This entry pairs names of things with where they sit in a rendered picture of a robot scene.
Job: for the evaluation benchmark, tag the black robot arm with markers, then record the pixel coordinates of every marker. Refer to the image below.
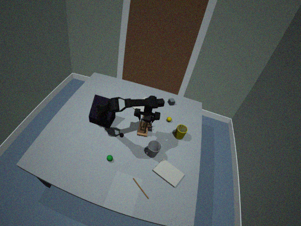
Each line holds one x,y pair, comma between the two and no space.
113,106

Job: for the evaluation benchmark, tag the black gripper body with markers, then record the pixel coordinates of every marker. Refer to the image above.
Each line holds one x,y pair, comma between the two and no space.
138,112

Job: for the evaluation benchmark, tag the yellow cylindrical cup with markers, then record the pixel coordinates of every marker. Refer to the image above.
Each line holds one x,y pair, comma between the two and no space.
180,132

